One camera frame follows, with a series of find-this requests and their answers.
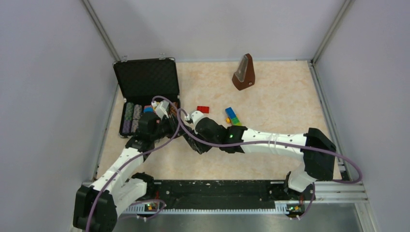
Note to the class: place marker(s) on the black poker chip case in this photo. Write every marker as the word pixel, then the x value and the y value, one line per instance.
pixel 140 81

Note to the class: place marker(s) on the brown wooden metronome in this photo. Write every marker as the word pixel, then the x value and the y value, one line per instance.
pixel 244 76

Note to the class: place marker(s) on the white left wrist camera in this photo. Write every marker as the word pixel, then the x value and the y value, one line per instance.
pixel 161 108

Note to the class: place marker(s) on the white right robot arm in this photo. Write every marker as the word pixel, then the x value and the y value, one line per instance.
pixel 313 148

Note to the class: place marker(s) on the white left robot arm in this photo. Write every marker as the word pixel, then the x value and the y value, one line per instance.
pixel 98 206

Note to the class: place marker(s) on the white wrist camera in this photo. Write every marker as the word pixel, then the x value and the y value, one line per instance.
pixel 161 108
pixel 194 117

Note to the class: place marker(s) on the colourful toy brick train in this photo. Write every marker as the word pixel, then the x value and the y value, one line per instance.
pixel 231 117

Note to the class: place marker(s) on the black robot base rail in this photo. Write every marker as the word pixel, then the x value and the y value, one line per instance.
pixel 206 197

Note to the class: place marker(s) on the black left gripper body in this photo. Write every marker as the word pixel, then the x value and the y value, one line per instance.
pixel 167 127

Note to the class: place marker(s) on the red toy brick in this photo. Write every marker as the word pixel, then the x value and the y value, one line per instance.
pixel 203 109

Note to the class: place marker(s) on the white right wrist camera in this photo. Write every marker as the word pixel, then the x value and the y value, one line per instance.
pixel 194 117

